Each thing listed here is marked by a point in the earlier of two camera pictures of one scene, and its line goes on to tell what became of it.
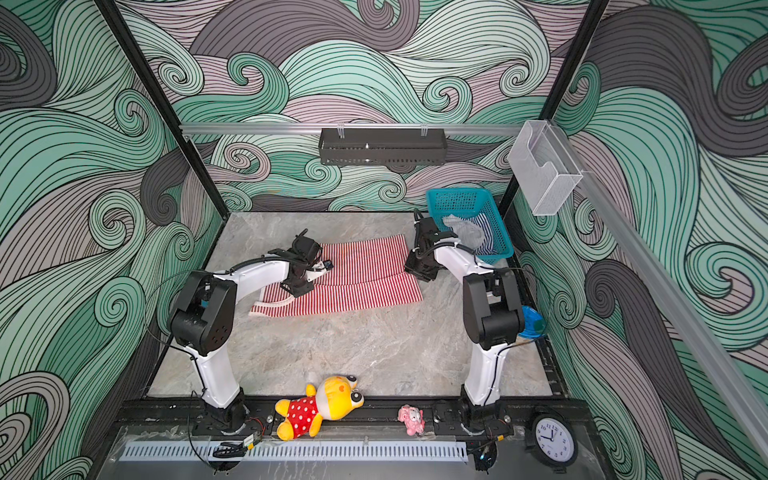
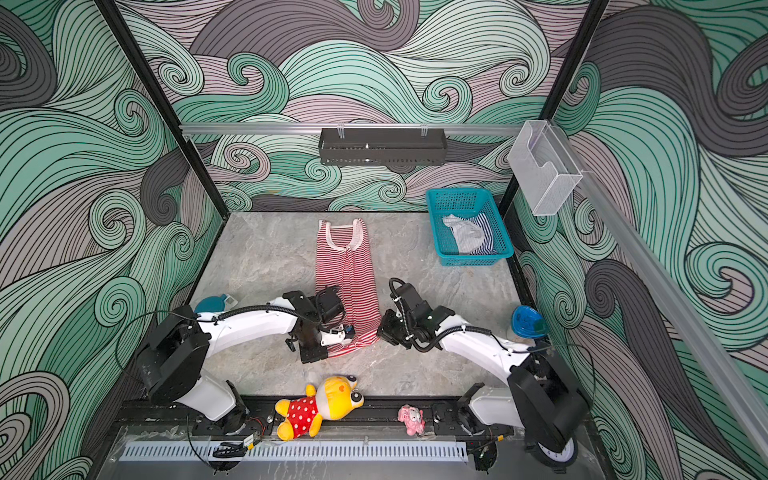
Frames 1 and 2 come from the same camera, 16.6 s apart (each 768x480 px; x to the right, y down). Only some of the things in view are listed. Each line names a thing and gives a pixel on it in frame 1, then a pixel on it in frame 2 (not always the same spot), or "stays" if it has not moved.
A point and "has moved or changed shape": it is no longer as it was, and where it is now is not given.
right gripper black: (411, 268) -> (384, 329)
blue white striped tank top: (488, 246) stays
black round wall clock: (552, 441) stays
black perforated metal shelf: (382, 146) stays
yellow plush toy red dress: (334, 399) stays
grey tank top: (469, 233) stays
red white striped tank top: (365, 271) has moved or changed shape
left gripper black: (302, 290) -> (315, 356)
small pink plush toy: (413, 419) stays
